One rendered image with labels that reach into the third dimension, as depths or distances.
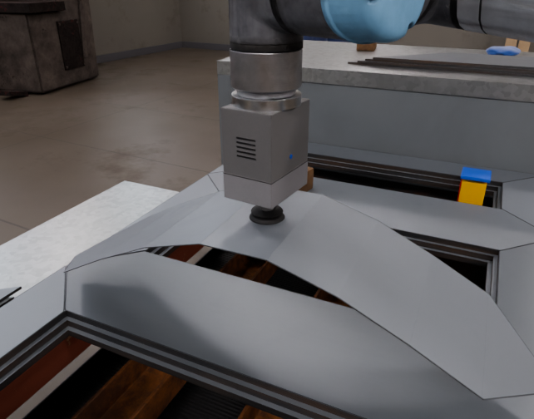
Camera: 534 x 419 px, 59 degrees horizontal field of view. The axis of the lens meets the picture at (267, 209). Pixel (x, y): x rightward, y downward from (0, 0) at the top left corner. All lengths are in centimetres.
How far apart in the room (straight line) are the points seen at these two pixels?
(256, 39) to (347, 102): 90
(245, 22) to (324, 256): 25
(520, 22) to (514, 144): 87
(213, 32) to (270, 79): 934
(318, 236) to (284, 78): 18
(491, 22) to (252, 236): 31
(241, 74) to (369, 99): 87
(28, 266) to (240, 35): 73
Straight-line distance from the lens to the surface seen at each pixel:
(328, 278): 49
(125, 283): 78
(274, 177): 50
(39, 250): 112
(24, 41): 638
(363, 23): 39
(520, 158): 133
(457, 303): 59
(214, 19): 977
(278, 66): 48
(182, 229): 59
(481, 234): 96
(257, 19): 47
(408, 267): 58
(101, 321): 71
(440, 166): 127
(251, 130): 49
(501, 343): 60
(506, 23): 47
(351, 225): 59
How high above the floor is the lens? 127
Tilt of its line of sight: 26 degrees down
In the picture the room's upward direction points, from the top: straight up
